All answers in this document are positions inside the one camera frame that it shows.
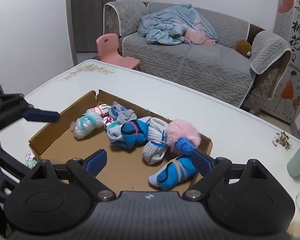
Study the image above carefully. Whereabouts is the grey blue sock bundle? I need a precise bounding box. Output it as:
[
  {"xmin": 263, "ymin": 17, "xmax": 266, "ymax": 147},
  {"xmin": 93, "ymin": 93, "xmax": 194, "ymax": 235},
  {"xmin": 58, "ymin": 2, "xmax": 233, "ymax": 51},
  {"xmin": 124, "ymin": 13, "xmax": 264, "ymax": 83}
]
[{"xmin": 109, "ymin": 101, "xmax": 138, "ymax": 125}]

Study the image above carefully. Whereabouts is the clear teal-banded sock bundle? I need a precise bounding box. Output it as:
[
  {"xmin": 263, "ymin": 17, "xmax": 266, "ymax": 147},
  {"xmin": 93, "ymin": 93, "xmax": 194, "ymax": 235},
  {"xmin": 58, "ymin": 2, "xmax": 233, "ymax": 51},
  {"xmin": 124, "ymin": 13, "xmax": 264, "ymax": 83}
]
[{"xmin": 70, "ymin": 111, "xmax": 103, "ymax": 140}]

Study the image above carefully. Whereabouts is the white green-banded small sock bundle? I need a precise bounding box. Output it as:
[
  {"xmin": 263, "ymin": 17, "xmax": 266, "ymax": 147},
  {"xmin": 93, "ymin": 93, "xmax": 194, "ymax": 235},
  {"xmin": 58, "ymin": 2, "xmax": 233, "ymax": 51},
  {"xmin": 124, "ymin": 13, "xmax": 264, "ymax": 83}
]
[{"xmin": 25, "ymin": 151, "xmax": 38, "ymax": 169}]

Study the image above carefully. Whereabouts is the white magenta teal sock bundle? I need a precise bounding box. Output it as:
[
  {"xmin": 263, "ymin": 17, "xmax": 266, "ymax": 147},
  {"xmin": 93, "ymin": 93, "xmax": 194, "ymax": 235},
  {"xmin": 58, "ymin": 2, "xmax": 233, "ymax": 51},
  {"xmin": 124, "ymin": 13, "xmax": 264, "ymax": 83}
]
[{"xmin": 103, "ymin": 116, "xmax": 120, "ymax": 129}]

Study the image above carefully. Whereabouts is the dark grey door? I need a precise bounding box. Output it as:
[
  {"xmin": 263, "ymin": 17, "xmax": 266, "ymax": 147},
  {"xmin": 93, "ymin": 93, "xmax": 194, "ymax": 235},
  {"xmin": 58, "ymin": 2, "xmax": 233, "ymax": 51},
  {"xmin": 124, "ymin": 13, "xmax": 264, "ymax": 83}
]
[{"xmin": 65, "ymin": 0, "xmax": 115, "ymax": 65}]

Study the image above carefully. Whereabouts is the pink garment on sofa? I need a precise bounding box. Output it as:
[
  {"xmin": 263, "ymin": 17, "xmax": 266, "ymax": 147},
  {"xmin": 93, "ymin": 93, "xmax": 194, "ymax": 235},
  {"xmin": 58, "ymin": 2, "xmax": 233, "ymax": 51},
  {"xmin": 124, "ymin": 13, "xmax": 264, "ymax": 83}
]
[{"xmin": 184, "ymin": 29, "xmax": 216, "ymax": 46}]

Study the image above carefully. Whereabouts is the painted floral cabinet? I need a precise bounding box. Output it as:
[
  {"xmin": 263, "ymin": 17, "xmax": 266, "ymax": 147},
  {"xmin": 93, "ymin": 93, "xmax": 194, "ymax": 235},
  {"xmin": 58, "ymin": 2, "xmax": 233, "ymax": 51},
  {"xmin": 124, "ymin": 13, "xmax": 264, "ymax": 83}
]
[{"xmin": 262, "ymin": 0, "xmax": 300, "ymax": 124}]

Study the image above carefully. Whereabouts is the pink fluffy blue sock bundle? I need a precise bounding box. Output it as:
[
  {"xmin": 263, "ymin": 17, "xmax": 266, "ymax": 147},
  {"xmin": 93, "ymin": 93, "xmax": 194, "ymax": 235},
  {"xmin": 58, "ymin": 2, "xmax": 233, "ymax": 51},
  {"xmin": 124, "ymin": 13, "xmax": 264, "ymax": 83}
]
[{"xmin": 165, "ymin": 119, "xmax": 201, "ymax": 154}]

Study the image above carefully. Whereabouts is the blue black sock bundle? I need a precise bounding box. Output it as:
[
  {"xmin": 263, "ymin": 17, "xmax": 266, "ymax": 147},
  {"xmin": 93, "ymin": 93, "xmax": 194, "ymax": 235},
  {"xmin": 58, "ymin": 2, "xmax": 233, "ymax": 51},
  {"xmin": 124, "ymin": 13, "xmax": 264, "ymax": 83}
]
[{"xmin": 107, "ymin": 120, "xmax": 149, "ymax": 149}]

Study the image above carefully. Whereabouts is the brown plush toy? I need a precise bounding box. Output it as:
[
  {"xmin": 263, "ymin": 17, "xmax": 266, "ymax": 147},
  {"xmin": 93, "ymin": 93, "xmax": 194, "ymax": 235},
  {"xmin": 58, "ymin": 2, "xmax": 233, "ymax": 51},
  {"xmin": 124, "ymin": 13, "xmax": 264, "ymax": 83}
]
[{"xmin": 235, "ymin": 40, "xmax": 251, "ymax": 58}]

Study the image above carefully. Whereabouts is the blue sock bundle pink band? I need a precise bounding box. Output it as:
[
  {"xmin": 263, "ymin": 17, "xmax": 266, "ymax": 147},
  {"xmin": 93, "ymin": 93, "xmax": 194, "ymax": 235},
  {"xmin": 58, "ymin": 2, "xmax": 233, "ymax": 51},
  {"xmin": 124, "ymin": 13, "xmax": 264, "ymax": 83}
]
[{"xmin": 148, "ymin": 155, "xmax": 197, "ymax": 191}]

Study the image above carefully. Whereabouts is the light blue crumpled blanket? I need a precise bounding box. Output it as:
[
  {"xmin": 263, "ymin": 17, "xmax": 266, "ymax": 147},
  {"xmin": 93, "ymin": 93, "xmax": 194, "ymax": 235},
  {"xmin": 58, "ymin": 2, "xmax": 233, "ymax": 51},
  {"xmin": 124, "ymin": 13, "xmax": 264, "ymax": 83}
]
[{"xmin": 138, "ymin": 4, "xmax": 219, "ymax": 46}]

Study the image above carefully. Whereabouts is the pile of seed shells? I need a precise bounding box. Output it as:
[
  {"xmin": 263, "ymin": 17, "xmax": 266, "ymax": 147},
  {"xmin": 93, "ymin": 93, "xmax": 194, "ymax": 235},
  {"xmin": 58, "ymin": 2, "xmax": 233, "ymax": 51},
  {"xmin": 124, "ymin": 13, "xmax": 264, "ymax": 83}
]
[{"xmin": 272, "ymin": 132, "xmax": 291, "ymax": 150}]

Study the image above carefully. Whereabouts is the grey quilted sofa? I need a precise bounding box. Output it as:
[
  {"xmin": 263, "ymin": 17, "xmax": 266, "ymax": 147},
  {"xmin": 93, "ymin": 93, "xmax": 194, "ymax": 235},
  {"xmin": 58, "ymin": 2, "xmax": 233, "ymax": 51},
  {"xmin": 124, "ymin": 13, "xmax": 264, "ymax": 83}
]
[{"xmin": 103, "ymin": 2, "xmax": 292, "ymax": 112}]

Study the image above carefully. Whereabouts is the shallow brown cardboard box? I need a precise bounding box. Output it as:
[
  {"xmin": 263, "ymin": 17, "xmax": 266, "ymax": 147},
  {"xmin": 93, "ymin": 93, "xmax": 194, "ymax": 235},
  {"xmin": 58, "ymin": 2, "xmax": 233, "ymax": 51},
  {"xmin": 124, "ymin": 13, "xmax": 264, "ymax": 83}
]
[{"xmin": 28, "ymin": 89, "xmax": 214, "ymax": 193}]

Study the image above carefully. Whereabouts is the white blue knit sock bundle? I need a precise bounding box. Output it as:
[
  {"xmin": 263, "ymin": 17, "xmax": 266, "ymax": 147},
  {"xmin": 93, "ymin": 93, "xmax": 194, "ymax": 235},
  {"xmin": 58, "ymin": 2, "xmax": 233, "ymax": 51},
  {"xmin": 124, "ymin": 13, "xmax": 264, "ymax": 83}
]
[{"xmin": 142, "ymin": 117, "xmax": 168, "ymax": 165}]

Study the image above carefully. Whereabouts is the white pink striped sock bundle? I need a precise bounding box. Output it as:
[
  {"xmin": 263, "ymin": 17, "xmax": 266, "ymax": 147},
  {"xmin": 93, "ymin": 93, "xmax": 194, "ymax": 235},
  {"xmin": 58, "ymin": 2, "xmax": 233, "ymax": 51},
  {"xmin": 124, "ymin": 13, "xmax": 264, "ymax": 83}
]
[{"xmin": 86, "ymin": 104, "xmax": 110, "ymax": 117}]

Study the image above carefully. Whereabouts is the small pink plastic chair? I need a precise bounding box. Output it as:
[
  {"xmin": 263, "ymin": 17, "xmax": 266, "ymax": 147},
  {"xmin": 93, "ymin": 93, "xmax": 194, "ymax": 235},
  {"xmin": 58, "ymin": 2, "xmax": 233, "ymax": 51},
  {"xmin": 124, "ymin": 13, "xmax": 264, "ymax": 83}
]
[{"xmin": 96, "ymin": 33, "xmax": 140, "ymax": 69}]

